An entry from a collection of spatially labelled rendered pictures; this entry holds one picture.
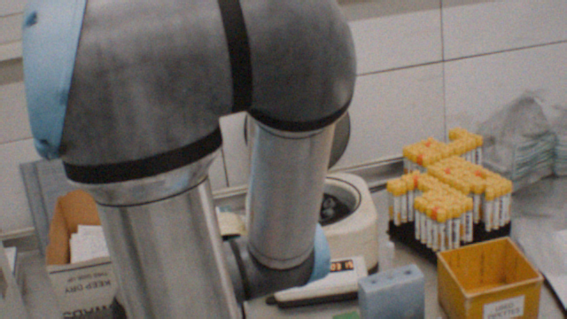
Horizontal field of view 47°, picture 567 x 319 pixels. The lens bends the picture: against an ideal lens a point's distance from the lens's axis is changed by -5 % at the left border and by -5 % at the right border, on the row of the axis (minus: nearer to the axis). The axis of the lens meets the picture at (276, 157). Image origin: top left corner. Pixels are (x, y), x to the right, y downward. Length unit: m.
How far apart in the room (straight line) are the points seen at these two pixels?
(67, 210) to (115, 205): 1.00
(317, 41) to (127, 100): 0.13
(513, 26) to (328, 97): 1.17
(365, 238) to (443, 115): 0.49
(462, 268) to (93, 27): 0.89
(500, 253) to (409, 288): 0.19
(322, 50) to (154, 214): 0.16
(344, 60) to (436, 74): 1.09
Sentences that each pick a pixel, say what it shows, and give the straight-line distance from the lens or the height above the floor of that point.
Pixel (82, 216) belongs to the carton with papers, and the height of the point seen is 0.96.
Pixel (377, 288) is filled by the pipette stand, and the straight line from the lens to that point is 1.09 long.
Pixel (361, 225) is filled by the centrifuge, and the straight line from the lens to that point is 1.22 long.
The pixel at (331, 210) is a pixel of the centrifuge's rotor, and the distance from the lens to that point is 1.29.
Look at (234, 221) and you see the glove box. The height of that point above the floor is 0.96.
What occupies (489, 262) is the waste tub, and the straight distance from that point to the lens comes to 1.22.
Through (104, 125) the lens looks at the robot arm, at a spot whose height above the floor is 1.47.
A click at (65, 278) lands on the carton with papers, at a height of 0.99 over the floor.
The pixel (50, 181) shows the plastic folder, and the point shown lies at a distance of 1.50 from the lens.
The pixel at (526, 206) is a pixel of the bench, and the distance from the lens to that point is 1.51.
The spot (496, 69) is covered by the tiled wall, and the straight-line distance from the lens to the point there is 1.65.
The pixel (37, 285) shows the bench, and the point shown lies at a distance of 1.46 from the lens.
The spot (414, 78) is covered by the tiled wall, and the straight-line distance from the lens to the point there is 1.56.
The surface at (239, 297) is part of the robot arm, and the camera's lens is 0.80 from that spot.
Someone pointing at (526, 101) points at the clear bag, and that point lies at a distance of 1.58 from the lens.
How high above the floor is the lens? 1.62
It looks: 25 degrees down
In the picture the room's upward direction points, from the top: 7 degrees counter-clockwise
